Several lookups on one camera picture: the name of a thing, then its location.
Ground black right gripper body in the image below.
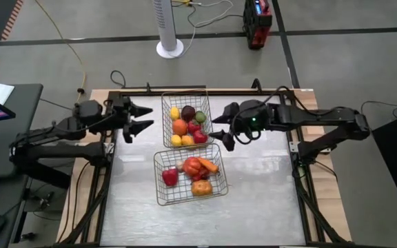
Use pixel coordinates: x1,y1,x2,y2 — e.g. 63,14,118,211
223,102,243,152

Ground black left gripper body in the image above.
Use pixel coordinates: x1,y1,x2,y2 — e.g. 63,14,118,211
107,96,132,144

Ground red apple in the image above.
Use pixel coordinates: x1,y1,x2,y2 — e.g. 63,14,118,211
193,130,209,145

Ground red strawberry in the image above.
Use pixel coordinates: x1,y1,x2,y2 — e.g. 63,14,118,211
187,120,202,135

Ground orange carrot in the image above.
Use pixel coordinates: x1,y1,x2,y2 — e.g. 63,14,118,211
197,157,220,174

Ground dark purple plum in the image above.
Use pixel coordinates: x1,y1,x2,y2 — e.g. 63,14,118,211
181,105,196,123

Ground orange fruit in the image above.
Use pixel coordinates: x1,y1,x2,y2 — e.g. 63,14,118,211
172,118,189,136

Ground orange ribbed tomato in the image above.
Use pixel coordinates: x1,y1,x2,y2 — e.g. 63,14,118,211
183,156,203,177

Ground red chili pepper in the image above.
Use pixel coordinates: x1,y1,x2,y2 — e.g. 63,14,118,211
190,170,206,183

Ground red bell pepper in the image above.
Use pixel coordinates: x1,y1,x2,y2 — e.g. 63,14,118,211
161,167,179,187

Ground gold wire basket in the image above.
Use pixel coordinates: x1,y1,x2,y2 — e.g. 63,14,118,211
161,90,214,149
153,143,230,207

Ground red black power station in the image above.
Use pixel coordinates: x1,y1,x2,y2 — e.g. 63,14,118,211
242,0,274,50

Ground white tower fan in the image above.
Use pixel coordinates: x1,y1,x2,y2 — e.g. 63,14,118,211
152,0,185,59

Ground black desk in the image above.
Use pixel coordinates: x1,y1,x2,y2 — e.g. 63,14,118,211
0,83,44,178

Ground black cable loop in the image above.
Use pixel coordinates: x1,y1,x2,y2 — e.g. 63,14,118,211
110,70,127,89

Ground yellow floor cable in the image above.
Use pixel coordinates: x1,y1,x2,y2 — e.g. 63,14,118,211
34,0,87,104

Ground white floor cable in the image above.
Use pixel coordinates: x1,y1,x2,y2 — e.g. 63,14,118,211
170,0,236,58

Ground black table frame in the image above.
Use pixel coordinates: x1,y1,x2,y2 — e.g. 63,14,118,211
59,85,349,248

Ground thin black cable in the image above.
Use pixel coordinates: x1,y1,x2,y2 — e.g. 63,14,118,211
360,100,397,123

